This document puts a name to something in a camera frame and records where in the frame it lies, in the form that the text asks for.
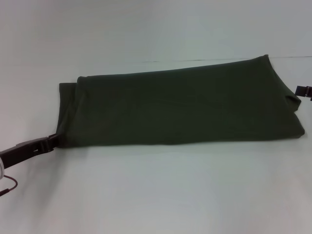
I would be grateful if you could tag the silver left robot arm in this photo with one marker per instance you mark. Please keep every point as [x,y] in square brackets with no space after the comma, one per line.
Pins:
[1,169]

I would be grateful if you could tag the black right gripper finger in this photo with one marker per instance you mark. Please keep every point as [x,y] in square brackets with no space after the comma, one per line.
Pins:
[303,90]

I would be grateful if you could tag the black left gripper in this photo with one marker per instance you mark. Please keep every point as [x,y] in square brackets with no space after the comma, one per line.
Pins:
[22,153]

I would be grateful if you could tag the dark green shirt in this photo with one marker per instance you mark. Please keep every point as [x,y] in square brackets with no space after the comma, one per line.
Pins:
[182,104]

